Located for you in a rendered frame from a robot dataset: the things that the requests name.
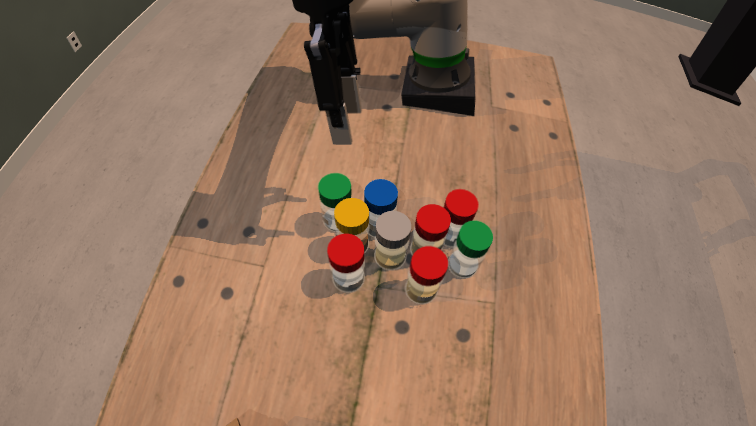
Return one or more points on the blue-capped bottle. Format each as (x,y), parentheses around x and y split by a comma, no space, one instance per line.
(380,196)

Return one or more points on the bottle with yellow cap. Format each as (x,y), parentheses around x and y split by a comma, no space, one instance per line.
(352,217)

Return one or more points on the bottle with grey cap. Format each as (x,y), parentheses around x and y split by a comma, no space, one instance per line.
(393,230)

